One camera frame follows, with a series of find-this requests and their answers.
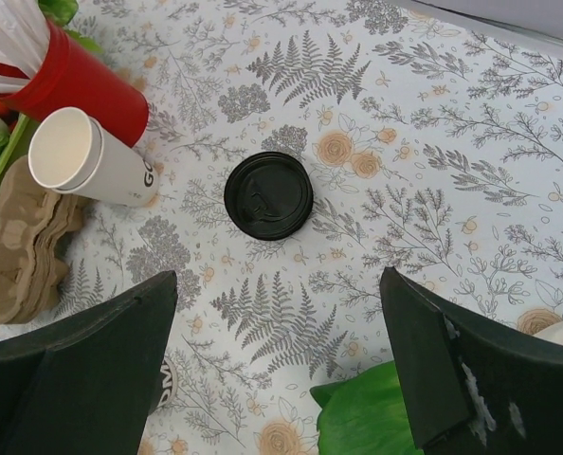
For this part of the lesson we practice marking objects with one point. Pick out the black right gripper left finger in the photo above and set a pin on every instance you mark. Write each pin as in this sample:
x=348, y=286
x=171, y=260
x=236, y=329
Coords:
x=86, y=384

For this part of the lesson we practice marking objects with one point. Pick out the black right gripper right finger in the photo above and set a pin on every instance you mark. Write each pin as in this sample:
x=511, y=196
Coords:
x=471, y=385

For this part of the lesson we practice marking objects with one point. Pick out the black coffee lid stack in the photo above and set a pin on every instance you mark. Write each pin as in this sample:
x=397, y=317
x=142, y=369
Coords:
x=269, y=196

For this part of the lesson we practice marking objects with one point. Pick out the green white bok choy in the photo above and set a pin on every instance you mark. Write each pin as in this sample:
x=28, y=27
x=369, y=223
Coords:
x=367, y=414

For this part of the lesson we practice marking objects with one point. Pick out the brown cardboard cup carrier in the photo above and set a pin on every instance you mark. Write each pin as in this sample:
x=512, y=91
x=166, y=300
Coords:
x=32, y=222

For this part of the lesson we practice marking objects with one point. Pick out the white paper cup stack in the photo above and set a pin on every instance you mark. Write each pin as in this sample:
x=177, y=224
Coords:
x=71, y=153

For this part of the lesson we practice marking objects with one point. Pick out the green plastic tray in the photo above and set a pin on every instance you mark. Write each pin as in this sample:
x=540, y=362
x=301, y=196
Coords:
x=18, y=142

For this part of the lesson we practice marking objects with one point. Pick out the floral patterned table mat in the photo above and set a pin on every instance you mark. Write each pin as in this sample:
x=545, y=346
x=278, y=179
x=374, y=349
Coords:
x=431, y=148

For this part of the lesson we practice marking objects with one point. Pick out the red ribbed cup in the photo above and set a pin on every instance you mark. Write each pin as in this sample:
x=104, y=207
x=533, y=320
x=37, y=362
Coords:
x=71, y=76

